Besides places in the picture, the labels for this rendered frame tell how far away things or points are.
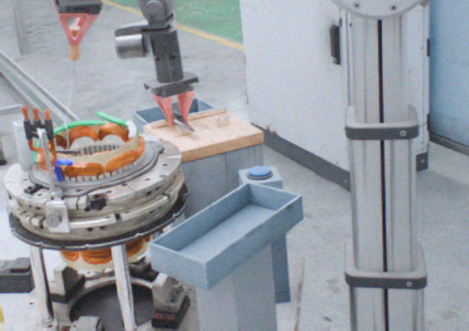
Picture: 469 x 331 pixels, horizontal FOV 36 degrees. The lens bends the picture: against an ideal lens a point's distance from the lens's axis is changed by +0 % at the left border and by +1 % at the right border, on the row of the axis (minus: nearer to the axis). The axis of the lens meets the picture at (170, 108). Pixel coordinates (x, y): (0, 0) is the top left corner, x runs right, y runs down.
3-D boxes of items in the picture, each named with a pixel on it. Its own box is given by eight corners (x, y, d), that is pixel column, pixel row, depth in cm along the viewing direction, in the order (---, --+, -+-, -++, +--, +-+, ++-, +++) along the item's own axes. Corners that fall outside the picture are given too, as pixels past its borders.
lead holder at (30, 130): (25, 138, 118) (21, 119, 117) (49, 133, 120) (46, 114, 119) (31, 145, 115) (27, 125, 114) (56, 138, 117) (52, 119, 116)
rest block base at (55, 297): (86, 281, 149) (84, 273, 148) (67, 303, 142) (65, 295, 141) (65, 279, 151) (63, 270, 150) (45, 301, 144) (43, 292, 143)
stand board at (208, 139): (144, 135, 158) (142, 125, 158) (222, 116, 165) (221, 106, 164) (178, 164, 141) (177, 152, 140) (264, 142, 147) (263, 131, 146)
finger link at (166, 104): (156, 125, 154) (148, 82, 151) (186, 116, 156) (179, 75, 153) (167, 133, 148) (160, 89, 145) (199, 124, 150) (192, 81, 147)
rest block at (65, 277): (79, 279, 146) (75, 256, 145) (65, 294, 141) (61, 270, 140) (60, 277, 148) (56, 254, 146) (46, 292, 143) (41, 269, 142)
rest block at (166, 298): (154, 311, 133) (151, 285, 131) (164, 293, 138) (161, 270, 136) (177, 313, 131) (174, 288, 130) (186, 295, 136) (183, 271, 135)
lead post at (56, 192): (52, 200, 117) (40, 133, 114) (49, 194, 120) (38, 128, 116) (63, 198, 118) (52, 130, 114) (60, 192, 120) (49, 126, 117)
